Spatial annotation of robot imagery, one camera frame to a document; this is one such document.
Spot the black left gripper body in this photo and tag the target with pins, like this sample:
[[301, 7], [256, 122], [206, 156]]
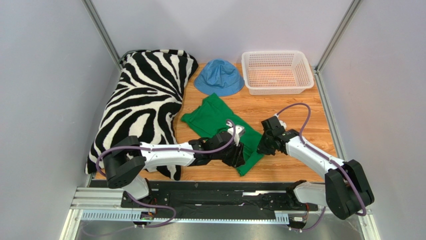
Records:
[[231, 156]]

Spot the white plastic basket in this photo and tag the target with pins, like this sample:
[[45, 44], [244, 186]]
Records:
[[276, 72]]

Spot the left aluminium frame post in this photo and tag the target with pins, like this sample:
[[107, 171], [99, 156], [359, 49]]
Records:
[[99, 25]]

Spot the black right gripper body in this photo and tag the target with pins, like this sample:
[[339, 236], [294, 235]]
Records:
[[266, 145]]

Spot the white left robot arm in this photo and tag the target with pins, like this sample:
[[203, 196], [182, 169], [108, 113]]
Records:
[[123, 162]]

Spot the blue bucket hat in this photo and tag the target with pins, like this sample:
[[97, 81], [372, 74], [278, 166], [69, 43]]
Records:
[[219, 77]]

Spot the right aluminium frame post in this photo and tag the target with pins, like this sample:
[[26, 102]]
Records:
[[339, 32]]

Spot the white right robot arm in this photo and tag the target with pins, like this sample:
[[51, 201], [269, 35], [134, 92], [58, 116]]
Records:
[[346, 190]]

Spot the aluminium frame post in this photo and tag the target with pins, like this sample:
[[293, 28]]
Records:
[[99, 25], [339, 32]]

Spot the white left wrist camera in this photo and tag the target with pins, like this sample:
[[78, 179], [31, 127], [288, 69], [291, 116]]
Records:
[[236, 131]]

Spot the green t shirt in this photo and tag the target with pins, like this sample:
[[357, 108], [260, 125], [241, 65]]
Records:
[[211, 118]]

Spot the zebra striped pillow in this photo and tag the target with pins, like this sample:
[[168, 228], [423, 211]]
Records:
[[148, 96]]

